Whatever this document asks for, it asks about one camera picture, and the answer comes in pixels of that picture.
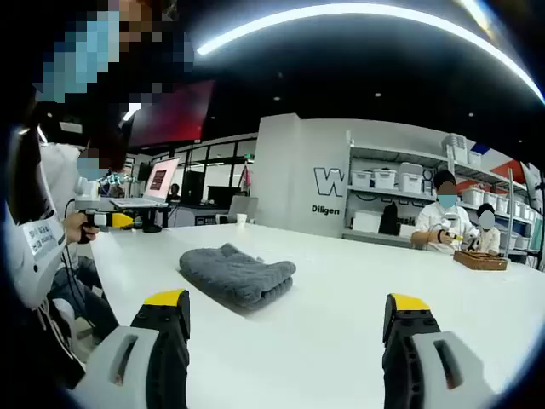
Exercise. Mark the grey towel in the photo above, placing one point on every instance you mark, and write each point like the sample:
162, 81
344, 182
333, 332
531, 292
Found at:
238, 272

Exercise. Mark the white flat box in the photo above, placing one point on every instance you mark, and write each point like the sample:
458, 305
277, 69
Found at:
367, 221

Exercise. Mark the person's left hand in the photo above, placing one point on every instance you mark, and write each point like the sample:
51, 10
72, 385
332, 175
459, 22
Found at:
74, 228

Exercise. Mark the black laptop stand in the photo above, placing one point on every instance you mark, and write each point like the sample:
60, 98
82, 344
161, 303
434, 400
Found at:
151, 221

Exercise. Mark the silver laptop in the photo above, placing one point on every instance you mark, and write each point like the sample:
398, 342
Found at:
159, 179

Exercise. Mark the person's legs in jeans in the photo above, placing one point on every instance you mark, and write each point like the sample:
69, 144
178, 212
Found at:
85, 307

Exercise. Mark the black monitor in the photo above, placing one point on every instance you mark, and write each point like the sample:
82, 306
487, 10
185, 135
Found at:
223, 195
192, 187

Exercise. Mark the person's white jacket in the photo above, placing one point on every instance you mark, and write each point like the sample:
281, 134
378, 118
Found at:
30, 255

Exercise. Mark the red hanging panel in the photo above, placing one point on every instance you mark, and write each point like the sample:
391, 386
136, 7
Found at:
174, 115

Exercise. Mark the brown wicker basket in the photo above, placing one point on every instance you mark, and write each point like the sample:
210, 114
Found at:
481, 260

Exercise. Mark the white paper cup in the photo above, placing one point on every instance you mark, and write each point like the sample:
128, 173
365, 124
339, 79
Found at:
241, 220

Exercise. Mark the grey chair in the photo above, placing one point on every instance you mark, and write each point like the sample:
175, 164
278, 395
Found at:
243, 209

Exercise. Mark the pink hanging cloth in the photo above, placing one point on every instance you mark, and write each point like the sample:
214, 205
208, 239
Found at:
247, 176

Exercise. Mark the black backpack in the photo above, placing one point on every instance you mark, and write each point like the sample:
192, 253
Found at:
388, 219

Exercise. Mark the metal stand pole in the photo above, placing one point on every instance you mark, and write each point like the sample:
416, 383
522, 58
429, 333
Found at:
509, 213

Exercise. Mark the row of white storage boxes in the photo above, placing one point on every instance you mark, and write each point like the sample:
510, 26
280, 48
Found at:
409, 179

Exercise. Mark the grey metal shelf rack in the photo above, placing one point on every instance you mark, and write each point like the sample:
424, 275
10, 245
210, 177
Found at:
464, 168

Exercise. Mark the ceiling light strip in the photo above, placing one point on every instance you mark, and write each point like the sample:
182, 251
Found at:
383, 17

